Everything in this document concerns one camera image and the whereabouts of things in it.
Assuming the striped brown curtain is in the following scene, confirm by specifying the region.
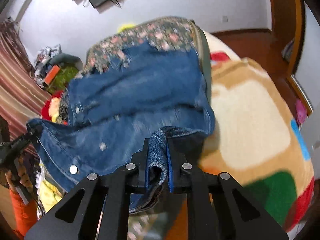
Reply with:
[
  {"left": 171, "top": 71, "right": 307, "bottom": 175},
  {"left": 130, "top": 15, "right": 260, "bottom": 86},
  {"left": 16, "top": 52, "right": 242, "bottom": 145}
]
[{"left": 0, "top": 17, "right": 53, "bottom": 157}]

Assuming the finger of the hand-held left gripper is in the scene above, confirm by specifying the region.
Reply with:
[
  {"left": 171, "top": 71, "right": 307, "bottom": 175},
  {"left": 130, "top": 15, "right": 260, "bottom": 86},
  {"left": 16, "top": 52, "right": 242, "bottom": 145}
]
[{"left": 24, "top": 124, "right": 44, "bottom": 145}]

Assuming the green patterned cloth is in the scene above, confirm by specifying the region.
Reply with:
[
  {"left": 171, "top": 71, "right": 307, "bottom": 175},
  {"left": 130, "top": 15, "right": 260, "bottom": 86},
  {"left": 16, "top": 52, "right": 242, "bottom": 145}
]
[{"left": 47, "top": 65, "right": 81, "bottom": 96}]

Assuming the dark grey bag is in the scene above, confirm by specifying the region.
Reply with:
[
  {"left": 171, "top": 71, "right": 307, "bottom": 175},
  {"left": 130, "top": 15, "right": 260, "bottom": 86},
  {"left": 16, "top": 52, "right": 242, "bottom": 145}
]
[{"left": 49, "top": 53, "right": 84, "bottom": 73}]

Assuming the white heart-print sliding door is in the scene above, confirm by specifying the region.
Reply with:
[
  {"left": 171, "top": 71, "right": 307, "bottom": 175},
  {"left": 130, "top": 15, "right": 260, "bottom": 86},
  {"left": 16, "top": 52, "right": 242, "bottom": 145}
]
[{"left": 294, "top": 2, "right": 320, "bottom": 145}]

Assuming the orange box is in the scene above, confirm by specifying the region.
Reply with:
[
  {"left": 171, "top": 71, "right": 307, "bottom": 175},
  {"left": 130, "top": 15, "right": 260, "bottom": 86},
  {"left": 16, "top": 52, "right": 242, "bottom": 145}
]
[{"left": 43, "top": 65, "right": 61, "bottom": 84}]

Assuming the wooden wardrobe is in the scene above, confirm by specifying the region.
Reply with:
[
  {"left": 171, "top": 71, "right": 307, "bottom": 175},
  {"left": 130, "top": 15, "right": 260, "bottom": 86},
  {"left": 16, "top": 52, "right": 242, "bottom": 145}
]
[{"left": 266, "top": 0, "right": 314, "bottom": 116}]

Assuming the pile of clutter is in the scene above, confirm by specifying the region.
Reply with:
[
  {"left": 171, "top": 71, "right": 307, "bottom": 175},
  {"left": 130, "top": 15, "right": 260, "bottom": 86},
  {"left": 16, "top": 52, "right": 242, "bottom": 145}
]
[{"left": 33, "top": 44, "right": 62, "bottom": 86}]

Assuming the pink object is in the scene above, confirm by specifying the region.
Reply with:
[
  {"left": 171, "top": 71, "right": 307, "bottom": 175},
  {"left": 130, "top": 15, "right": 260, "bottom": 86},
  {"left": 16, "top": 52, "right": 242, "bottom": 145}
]
[{"left": 295, "top": 99, "right": 308, "bottom": 126}]

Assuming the person's left forearm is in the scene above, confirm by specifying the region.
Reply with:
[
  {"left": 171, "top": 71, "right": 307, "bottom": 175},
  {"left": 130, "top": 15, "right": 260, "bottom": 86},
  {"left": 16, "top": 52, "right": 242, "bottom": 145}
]
[{"left": 9, "top": 187, "right": 38, "bottom": 239}]

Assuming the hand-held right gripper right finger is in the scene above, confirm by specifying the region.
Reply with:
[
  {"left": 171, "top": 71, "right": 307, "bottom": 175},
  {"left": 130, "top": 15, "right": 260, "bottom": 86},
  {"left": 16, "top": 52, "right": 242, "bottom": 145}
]
[{"left": 166, "top": 140, "right": 289, "bottom": 240}]

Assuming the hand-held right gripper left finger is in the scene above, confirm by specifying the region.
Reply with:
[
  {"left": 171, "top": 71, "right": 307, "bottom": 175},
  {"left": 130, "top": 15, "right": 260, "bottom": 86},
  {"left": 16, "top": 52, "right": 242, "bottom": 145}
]
[{"left": 24, "top": 138, "right": 150, "bottom": 240}]

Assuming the person's left hand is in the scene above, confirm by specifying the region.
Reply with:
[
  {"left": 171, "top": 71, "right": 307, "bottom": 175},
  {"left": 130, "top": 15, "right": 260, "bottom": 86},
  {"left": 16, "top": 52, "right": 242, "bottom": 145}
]
[{"left": 5, "top": 155, "right": 33, "bottom": 200}]

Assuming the beige cartoon fleece blanket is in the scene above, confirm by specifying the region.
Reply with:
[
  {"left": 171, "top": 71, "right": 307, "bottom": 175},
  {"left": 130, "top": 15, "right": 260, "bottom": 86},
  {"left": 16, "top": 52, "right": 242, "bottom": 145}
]
[{"left": 197, "top": 31, "right": 316, "bottom": 233}]

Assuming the blue denim jacket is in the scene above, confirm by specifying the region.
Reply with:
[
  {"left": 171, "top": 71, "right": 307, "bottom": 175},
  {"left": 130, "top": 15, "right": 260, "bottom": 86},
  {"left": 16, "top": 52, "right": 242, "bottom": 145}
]
[{"left": 26, "top": 41, "right": 217, "bottom": 216}]

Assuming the red plush toy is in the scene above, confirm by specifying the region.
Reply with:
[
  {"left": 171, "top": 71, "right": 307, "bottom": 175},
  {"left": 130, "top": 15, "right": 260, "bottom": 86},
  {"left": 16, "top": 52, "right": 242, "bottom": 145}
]
[{"left": 41, "top": 91, "right": 68, "bottom": 126}]

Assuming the yellow fluffy object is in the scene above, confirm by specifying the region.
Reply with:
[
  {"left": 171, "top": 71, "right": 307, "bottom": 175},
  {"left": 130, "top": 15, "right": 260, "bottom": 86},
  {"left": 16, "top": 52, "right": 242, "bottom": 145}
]
[{"left": 116, "top": 22, "right": 137, "bottom": 33}]

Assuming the dark floral blanket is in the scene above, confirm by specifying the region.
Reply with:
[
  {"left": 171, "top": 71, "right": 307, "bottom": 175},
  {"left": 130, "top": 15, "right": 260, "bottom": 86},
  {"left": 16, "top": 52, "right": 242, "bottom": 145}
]
[{"left": 83, "top": 17, "right": 201, "bottom": 76}]

